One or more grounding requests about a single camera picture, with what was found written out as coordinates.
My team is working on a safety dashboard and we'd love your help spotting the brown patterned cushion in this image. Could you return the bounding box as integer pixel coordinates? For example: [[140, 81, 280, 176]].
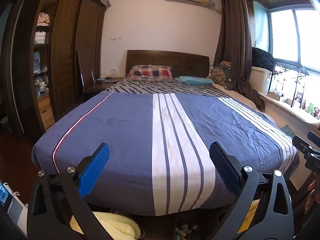
[[208, 61, 233, 90]]

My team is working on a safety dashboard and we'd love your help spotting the plaid red blue pillow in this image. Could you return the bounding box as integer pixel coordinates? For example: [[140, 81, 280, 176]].
[[126, 65, 172, 82]]

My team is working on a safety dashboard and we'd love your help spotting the dark wooden wardrobe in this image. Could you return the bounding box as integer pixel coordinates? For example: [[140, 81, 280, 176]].
[[1, 0, 110, 140]]

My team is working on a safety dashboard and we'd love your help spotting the yellow fluffy blanket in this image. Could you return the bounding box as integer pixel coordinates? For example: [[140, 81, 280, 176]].
[[69, 211, 142, 240]]

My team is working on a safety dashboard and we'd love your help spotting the black jacket on box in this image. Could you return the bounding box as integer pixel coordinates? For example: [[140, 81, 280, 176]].
[[252, 47, 275, 72]]

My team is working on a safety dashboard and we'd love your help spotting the tablet device screen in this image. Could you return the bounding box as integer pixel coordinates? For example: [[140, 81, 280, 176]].
[[1, 182, 28, 239]]

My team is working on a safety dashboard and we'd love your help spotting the blue white striped bed cover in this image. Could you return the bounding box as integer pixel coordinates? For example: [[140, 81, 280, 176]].
[[31, 92, 297, 216]]

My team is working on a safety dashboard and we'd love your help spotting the dark wooden headboard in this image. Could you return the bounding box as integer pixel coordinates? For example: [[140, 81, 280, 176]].
[[125, 50, 209, 77]]

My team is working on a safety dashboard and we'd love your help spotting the teal pillow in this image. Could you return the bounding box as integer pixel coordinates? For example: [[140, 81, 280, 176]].
[[175, 76, 215, 86]]

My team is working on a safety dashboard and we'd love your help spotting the dark brown curtain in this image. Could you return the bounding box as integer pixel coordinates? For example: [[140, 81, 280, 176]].
[[214, 0, 265, 111]]

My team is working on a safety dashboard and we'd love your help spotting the white storage box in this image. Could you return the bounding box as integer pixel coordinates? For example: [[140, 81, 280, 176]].
[[249, 66, 272, 95]]

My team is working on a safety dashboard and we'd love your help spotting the green frog toy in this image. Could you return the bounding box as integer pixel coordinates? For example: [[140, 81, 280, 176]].
[[305, 103, 315, 115]]

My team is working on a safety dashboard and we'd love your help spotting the black metal rack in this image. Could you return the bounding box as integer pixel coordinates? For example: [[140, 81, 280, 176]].
[[268, 59, 309, 108]]

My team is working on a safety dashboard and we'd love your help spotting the person's right hand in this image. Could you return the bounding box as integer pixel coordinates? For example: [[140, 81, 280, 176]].
[[305, 179, 320, 211]]

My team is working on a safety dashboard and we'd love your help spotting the dark wooden nightstand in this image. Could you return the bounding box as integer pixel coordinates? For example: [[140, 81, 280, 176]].
[[82, 80, 119, 101]]

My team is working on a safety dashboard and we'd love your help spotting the black white patterned sheet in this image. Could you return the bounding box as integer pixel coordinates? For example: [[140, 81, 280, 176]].
[[105, 80, 231, 98]]

